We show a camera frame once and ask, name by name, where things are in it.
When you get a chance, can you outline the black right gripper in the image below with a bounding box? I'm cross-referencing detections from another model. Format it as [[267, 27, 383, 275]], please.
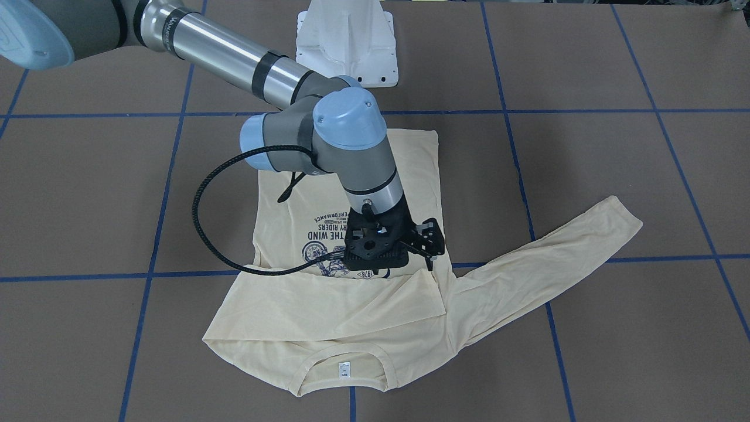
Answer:
[[343, 197, 446, 271]]

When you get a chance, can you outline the beige long-sleeve printed shirt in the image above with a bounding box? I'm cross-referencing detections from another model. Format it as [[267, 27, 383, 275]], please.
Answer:
[[203, 129, 643, 396]]

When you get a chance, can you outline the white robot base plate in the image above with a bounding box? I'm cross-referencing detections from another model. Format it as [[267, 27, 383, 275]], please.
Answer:
[[295, 1, 400, 88]]

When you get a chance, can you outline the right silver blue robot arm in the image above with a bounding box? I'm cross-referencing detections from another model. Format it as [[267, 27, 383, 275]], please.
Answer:
[[2, 1, 445, 273]]

